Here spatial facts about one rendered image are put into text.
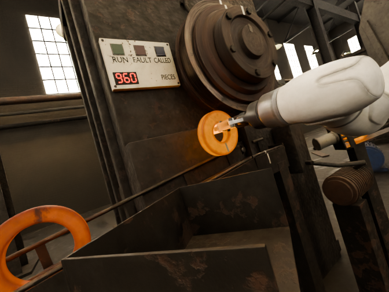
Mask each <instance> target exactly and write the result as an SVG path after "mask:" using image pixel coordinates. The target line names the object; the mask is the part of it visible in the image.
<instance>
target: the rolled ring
mask: <svg viewBox="0 0 389 292"><path fill-rule="evenodd" d="M42 222H55V223H58V224H61V225H63V226H65V227H66V228H67V229H68V230H69V231H70V232H71V234H72V236H73V238H74V243H75V246H74V250H73V252H74V251H76V250H77V249H79V248H81V247H82V246H84V245H86V244H88V243H89V242H91V234H90V230H89V227H88V225H87V223H86V221H85V220H84V218H83V217H82V216H81V215H80V214H79V213H77V212H76V211H74V210H72V209H70V208H67V207H64V206H57V205H46V206H38V207H34V208H31V209H28V210H26V211H23V212H21V213H19V214H17V215H15V216H13V217H12V218H10V219H8V220H7V221H5V222H4V223H3V224H1V225H0V292H12V291H13V290H15V289H17V288H19V287H21V286H22V285H24V284H26V283H28V282H30V280H23V279H19V278H17V277H15V276H14V275H12V274H11V273H10V271H9V270H8V268H7V266H6V251H7V249H8V246H9V244H10V243H11V241H12V240H13V238H14V237H15V236H16V235H17V234H18V233H19V232H20V231H22V230H23V229H25V228H27V227H29V226H32V225H34V224H38V223H42Z"/></svg>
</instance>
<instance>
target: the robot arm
mask: <svg viewBox="0 0 389 292"><path fill-rule="evenodd" d="M388 118H389V61H388V62H387V63H385V65H383V66H381V67H379V65H378V64H377V62H375V61H374V59H372V58H371V57H369V56H353V57H348V58H344V59H340V60H336V61H332V62H330V63H326V64H324V65H321V66H319V67H316V68H313V69H312V70H309V71H307V72H305V73H303V74H300V75H299V76H297V77H295V78H293V79H292V80H290V81H289V82H288V83H287V84H286V85H284V86H282V87H279V88H277V89H275V90H273V91H270V92H268V93H266V94H264V95H262V96H261V97H260V99H259V100H256V101H254V102H252V103H250V104H249V106H248V107H247V111H246V112H242V113H240V114H239V115H237V116H234V117H233V118H229V119H227V120H225V121H219V123H217V124H216V125H215V127H214V134H217V133H221V132H224V131H228V132H229V131H230V129H231V128H235V127H236V128H238V127H245V126H249V125H251V126H252V127H253V128H255V129H264V128H267V127H268V128H270V129H272V128H274V127H283V126H289V125H293V124H297V123H302V124H305V125H316V126H323V127H324V128H326V129H328V130H330V131H332V132H334V133H337V134H342V135H345V136H354V137H355V136H365V135H369V134H371V133H374V132H376V131H377V130H379V129H380V128H381V127H382V126H383V125H384V124H385V123H386V122H387V120H388Z"/></svg>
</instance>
